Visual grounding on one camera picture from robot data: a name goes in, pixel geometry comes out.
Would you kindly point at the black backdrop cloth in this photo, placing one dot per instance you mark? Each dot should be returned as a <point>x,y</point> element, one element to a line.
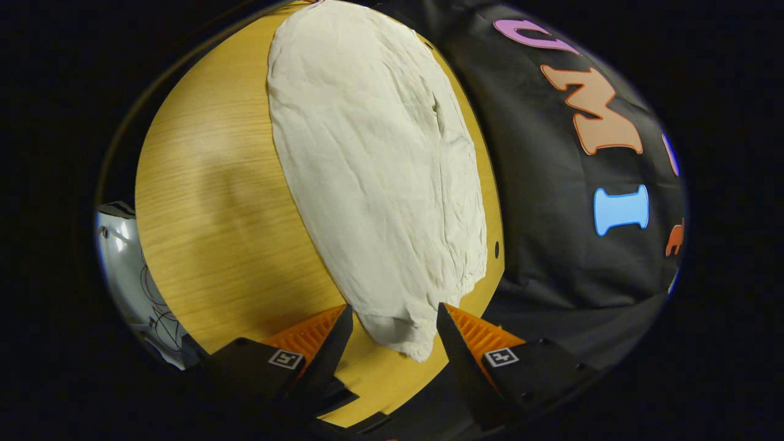
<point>539,245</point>

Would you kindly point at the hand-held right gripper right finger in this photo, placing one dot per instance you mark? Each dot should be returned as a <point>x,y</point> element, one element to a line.
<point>462,367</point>

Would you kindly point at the off-white jeans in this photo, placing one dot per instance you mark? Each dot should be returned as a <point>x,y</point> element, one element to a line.
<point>373,171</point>

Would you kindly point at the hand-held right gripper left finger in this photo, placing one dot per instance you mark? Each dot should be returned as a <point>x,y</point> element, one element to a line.
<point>327,361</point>

